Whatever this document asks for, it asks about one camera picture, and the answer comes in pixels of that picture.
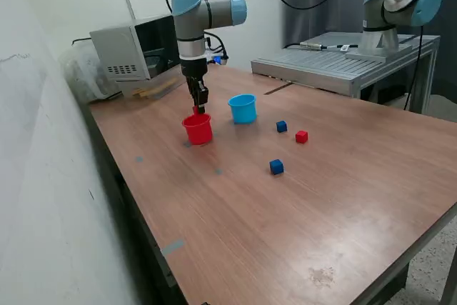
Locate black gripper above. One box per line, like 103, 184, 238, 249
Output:
179, 56, 210, 115

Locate aluminium robot base table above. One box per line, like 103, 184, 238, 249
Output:
251, 31, 442, 115

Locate clear plastic box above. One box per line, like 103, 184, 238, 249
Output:
119, 61, 196, 101

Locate red cup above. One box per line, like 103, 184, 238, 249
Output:
181, 113, 214, 146

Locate wooden sticks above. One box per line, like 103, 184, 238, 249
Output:
132, 78, 179, 99

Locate blue cup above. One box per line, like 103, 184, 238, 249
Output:
228, 94, 258, 126

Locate silver microwave oven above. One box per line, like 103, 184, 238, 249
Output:
89, 14, 180, 83

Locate thin white rod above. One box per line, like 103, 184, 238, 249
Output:
121, 0, 137, 22

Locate long grey tape strip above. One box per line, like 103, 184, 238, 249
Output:
159, 239, 186, 257

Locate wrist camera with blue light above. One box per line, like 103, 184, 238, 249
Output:
208, 53, 230, 67

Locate silver connector plug with cable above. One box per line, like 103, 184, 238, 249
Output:
298, 42, 359, 52

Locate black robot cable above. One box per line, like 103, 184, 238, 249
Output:
164, 0, 425, 111

